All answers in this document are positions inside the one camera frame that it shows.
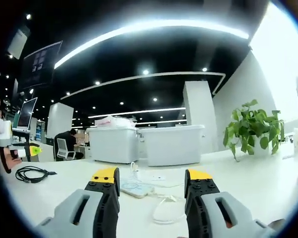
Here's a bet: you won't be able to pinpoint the white charging cable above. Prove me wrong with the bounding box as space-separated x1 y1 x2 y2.
130 161 190 224

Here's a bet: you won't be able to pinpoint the person's right hand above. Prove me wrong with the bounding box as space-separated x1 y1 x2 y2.
267 219 286 231

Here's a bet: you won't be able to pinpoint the white-framed standing monitor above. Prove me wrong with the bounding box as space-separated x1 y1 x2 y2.
16 97 38 131

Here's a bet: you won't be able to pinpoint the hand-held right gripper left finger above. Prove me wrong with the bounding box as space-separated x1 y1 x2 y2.
34 167 121 238

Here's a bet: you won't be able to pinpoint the white plastic bags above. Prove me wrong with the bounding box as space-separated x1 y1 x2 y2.
94 115 138 129

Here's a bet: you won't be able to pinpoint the person's left hand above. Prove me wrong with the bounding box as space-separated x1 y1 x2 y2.
0 147 23 172

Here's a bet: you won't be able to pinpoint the hanging dark monitor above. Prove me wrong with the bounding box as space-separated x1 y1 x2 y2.
20 40 64 89

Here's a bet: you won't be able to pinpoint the potted green plant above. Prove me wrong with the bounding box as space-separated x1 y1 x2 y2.
223 99 286 162

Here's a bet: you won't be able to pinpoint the black gripper hand strap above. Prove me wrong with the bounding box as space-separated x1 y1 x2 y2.
0 146 12 175

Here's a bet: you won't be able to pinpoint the white office chair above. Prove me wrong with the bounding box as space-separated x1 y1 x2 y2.
55 137 76 161

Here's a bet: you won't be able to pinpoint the white ceiling panel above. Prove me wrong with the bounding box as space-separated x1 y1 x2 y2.
7 25 31 59

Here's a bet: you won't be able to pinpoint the white plastic storage box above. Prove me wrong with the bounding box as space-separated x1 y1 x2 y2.
139 124 206 167
86 126 140 165

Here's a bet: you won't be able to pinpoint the white desktop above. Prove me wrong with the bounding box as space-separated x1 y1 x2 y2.
1 146 298 238

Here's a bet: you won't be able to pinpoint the white patterned smartphone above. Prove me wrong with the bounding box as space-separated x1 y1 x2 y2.
120 177 155 199

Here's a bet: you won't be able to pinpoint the black data cable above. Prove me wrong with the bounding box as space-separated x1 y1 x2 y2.
15 166 58 185

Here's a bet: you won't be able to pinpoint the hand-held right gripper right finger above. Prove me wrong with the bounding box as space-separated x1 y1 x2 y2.
184 169 276 238

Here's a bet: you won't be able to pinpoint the long curved ceiling light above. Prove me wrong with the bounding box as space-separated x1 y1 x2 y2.
54 19 250 70

